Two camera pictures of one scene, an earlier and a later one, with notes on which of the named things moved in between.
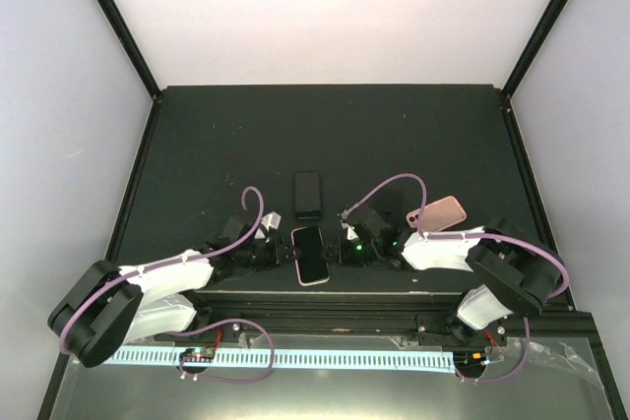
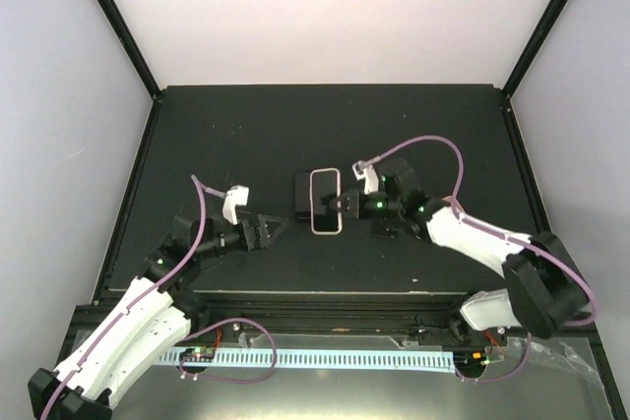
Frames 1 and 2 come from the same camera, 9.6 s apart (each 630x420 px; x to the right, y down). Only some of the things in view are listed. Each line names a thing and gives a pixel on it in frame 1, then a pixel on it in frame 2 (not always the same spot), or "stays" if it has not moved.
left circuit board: x=197 y=355 stays
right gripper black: x=340 y=251 to x=356 y=209
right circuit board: x=470 y=361 stays
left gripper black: x=278 y=255 to x=249 y=243
